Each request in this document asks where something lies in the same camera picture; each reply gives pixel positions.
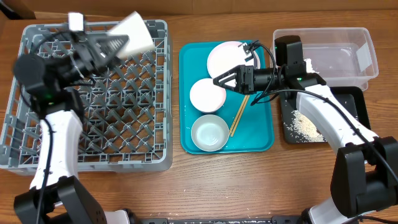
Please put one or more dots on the teal plastic tray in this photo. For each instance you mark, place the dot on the teal plastic tray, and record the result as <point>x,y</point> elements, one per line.
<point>255,132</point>

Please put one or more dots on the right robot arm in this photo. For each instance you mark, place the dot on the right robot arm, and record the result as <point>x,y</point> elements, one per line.
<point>364,178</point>

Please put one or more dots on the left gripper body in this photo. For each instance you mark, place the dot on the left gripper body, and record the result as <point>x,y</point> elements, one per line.
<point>84,60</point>

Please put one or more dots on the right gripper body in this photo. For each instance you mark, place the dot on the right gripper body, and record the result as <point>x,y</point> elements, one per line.
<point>243,79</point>

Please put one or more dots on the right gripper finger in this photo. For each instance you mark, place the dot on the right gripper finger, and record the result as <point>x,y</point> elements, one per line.
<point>229,85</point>
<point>227,76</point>

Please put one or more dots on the white paper cup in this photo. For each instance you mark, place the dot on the white paper cup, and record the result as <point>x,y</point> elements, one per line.
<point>140,40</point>

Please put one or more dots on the black tray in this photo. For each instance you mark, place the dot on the black tray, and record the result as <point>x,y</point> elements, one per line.
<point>351,97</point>

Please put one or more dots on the crumpled white paper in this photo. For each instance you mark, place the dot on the crumpled white paper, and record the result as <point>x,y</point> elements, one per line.
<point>309,66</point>

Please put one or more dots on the spilled rice pile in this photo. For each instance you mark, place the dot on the spilled rice pile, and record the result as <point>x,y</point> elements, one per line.
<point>301,129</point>

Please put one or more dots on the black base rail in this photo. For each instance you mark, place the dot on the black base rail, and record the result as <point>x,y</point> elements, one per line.
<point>273,220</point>

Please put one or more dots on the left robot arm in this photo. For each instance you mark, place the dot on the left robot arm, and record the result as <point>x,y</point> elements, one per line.
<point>56,195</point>

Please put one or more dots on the grey bowl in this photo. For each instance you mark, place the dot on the grey bowl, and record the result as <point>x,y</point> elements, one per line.
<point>210,133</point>

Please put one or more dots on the large white plate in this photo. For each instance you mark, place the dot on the large white plate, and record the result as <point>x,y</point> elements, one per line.
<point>228,55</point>

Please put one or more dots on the clear plastic bin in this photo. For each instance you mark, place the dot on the clear plastic bin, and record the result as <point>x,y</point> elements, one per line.
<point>342,56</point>

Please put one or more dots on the grey dishwasher rack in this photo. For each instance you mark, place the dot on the grey dishwasher rack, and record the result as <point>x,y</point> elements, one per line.
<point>128,117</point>

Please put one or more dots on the right wooden chopstick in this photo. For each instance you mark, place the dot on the right wooden chopstick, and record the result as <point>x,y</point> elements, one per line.
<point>241,115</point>

